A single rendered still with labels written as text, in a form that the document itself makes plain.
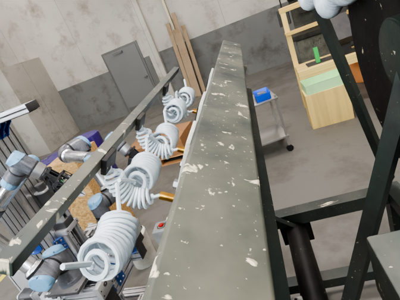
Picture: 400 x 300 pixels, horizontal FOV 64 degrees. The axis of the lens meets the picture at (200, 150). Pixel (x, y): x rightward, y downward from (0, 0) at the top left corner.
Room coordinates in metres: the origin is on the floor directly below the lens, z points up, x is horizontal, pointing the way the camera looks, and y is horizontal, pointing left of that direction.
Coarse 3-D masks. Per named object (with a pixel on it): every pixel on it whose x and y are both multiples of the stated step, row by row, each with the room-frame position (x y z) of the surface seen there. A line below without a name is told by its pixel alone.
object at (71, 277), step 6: (66, 270) 1.55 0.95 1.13; (72, 270) 1.56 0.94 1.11; (78, 270) 1.58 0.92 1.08; (60, 276) 1.54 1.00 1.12; (66, 276) 1.54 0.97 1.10; (72, 276) 1.55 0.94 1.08; (78, 276) 1.56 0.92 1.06; (60, 282) 1.54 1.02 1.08; (66, 282) 1.53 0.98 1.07; (72, 282) 1.53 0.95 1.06; (66, 288) 1.52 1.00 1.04
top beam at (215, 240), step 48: (240, 48) 1.58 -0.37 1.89; (240, 96) 0.73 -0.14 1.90; (192, 144) 0.44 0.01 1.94; (240, 144) 0.46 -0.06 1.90; (192, 192) 0.31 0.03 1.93; (240, 192) 0.32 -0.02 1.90; (192, 240) 0.24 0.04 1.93; (240, 240) 0.24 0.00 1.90; (192, 288) 0.19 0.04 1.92; (240, 288) 0.19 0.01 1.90
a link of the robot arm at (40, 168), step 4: (40, 164) 1.41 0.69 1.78; (44, 164) 1.43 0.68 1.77; (36, 168) 1.39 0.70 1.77; (40, 168) 1.40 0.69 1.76; (44, 168) 1.40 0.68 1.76; (32, 172) 1.38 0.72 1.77; (36, 172) 1.38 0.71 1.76; (40, 172) 1.39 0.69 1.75; (44, 172) 1.40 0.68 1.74; (32, 176) 1.39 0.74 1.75; (36, 176) 1.38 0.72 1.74; (40, 176) 1.39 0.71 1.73
